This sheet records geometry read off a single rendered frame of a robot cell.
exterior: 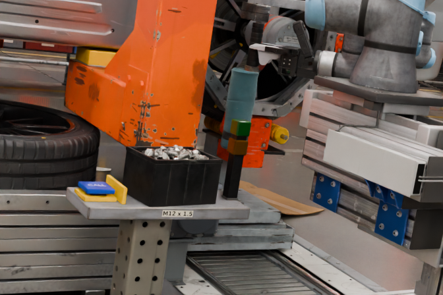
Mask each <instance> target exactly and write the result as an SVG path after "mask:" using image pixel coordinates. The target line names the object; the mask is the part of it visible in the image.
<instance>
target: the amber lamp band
mask: <svg viewBox="0 0 443 295"><path fill-rule="evenodd" d="M248 143H249V142H248V141H247V140H236V139H234V138H232V137H230V138H229V141H228V146H227V152H229V153H231V154H233V155H246V154H247V148H248Z"/></svg>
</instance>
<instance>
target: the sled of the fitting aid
mask: <svg viewBox="0 0 443 295"><path fill-rule="evenodd" d="M294 235H295V229H294V228H293V227H291V226H289V225H288V224H286V223H284V221H283V219H280V222H279V223H218V231H217V235H215V236H213V237H196V238H193V239H194V242H189V243H188V248H187V251H212V250H272V249H292V246H293V239H294Z"/></svg>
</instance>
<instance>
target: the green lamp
mask: <svg viewBox="0 0 443 295"><path fill-rule="evenodd" d="M250 131H251V122H250V121H247V120H245V119H232V120H231V128H230V133H232V134H234V135H236V136H246V137H248V136H249V135H250Z"/></svg>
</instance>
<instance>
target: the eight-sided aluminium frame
mask: <svg viewBox="0 0 443 295"><path fill-rule="evenodd" d="M323 35H324V36H323ZM336 36H337V32H330V31H325V30H323V31H320V30H318V35H317V39H316V47H315V51H314V57H315V54H316V51H317V50H321V51H331V52H334V47H335V44H336ZM318 86H319V85H316V84H314V80H313V79H308V78H301V77H300V79H298V81H296V83H294V84H293V85H292V86H291V87H290V88H289V89H288V90H286V91H285V92H284V93H283V94H282V95H281V96H280V97H278V98H277V99H276V100H275V102H269V101H255V102H254V109H253V112H252V114H253V115H264V116H274V117H285V116H286V115H287V114H288V113H290V112H291V111H292V110H293V109H294V108H295V107H296V106H297V105H298V104H299V103H300V102H302V100H303V99H304V94H305V90H314V89H316V88H317V87H318ZM205 89H206V91H207V92H208V93H209V95H210V96H211V98H212V99H213V100H214V102H215V104H216V105H217V106H218V108H219V109H220V110H222V111H225V109H226V103H227V94H228V92H227V91H226V89H225V88H224V86H223V85H222V83H221V82H220V81H219V79H218V77H217V76H216V75H215V73H214V71H213V70H212V69H211V68H210V66H209V64H208V66H207V71H206V83H205Z"/></svg>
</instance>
